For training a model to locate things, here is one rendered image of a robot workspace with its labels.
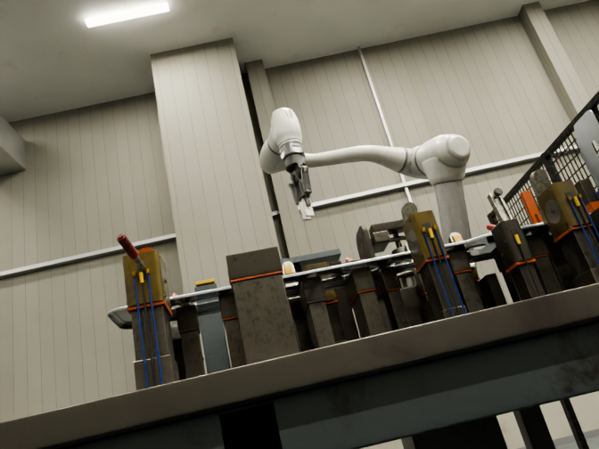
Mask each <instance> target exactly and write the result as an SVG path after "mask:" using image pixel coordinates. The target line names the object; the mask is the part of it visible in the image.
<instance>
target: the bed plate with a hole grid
mask: <svg viewBox="0 0 599 449"><path fill-rule="evenodd" d="M592 322H599V283H595V284H591V285H587V286H584V287H579V288H576V289H572V290H565V291H561V292H557V293H553V294H549V295H545V296H541V297H537V298H531V299H526V300H522V301H519V302H514V303H511V304H507V305H503V306H496V307H492V308H488V309H484V310H480V311H477V312H472V313H469V314H461V315H458V316H454V317H449V318H446V319H442V320H438V321H434V322H427V323H423V324H419V325H415V326H412V327H407V328H404V329H400V330H395V331H389V332H385V333H381V334H377V335H373V336H369V337H365V338H361V339H354V340H351V341H347V342H342V343H339V344H335V345H331V346H327V347H320V348H316V349H312V350H308V351H305V352H300V353H297V354H293V355H286V356H282V357H278V358H274V359H270V360H266V361H262V362H258V363H251V364H247V365H244V366H240V367H235V368H232V369H228V370H223V371H217V372H213V373H209V374H205V375H201V376H197V377H193V378H190V379H186V380H179V381H175V382H170V383H167V384H163V385H159V386H155V387H151V388H144V389H140V390H137V391H133V392H128V393H125V394H121V395H116V396H110V397H106V398H102V399H98V400H94V401H90V402H86V403H83V404H75V405H72V406H68V407H63V408H60V409H56V410H51V411H48V412H41V413H37V414H33V415H30V416H25V417H21V418H18V419H14V420H7V421H3V422H0V449H60V448H63V447H67V446H72V445H78V444H82V443H86V442H90V441H94V440H97V439H101V438H106V437H112V436H116V435H120V434H124V433H127V432H131V431H136V430H139V429H146V428H149V427H154V426H158V425H161V424H165V423H170V422H173V421H177V420H184V419H188V418H192V417H195V416H199V415H203V414H207V413H211V412H218V411H222V410H225V409H229V408H234V407H237V406H241V405H245V404H252V403H256V402H259V401H263V400H267V399H271V398H275V397H278V396H286V395H289V394H293V393H298V392H301V391H305V390H309V389H312V388H320V387H323V386H327V385H332V384H335V383H339V382H342V381H347V380H353V379H357V378H361V377H365V376H369V375H373V374H376V373H381V372H385V371H391V370H396V369H399V368H403V367H407V366H410V365H415V364H419V363H425V362H429V361H433V360H437V359H440V358H445V357H449V356H452V355H459V354H463V353H467V352H471V351H474V350H479V349H482V348H486V347H493V346H497V345H501V344H504V343H508V342H513V341H516V340H520V339H527V338H531V337H535V336H538V335H543V334H547V333H550V332H554V331H561V330H565V329H569V328H572V327H577V326H580V325H584V324H588V323H592Z"/></svg>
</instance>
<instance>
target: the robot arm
mask: <svg viewBox="0 0 599 449"><path fill-rule="evenodd" d="M470 155H471V147H470V144H469V143H468V141H467V140H466V139H465V138H464V137H462V136H461V135H439V136H436V137H434V138H432V139H430V140H429V141H427V142H425V143H424V144H423V145H420V146H417V147H414V148H413V149H408V148H402V147H386V146H376V145H362V146H355V147H349V148H344V149H339V150H335V151H326V152H321V153H315V154H307V153H305V151H304V147H303V143H302V133H301V128H300V123H299V121H298V119H297V117H296V115H295V113H294V112H293V110H291V109H288V108H280V109H278V110H275V111H274V112H273V115H272V118H271V127H270V134H269V137H268V139H267V140H266V141H265V143H264V145H263V147H262V149H261V152H260V154H259V165H260V167H261V168H262V170H263V171H264V172H266V173H268V174H276V173H278V172H281V171H284V170H286V171H287V172H288V173H290V174H291V183H290V184H289V187H290V188H291V193H292V196H293V198H294V201H295V204H296V205H299V208H300V212H301V215H302V219H303V220H311V217H312V216H314V212H313V209H312V205H311V201H310V193H312V189H311V184H310V179H309V174H308V168H309V167H325V166H331V165H339V164H345V163H352V162H360V161H368V162H373V163H376V164H379V165H381V166H384V167H386V168H388V169H390V170H392V171H394V172H397V173H400V174H402V175H404V176H410V177H413V178H418V179H424V180H429V181H430V183H431V185H432V186H434V188H435V193H436V199H437V204H438V210H439V220H440V225H441V231H442V236H443V241H444V244H448V243H449V242H448V238H449V235H450V233H459V234H460V235H461V236H462V238H463V240H464V241H466V240H469V239H471V238H472V235H471V229H470V224H469V218H468V213H467V208H466V203H465V197H464V188H463V183H462V181H463V180H464V177H465V170H466V165H467V162H468V160H469V158H470Z"/></svg>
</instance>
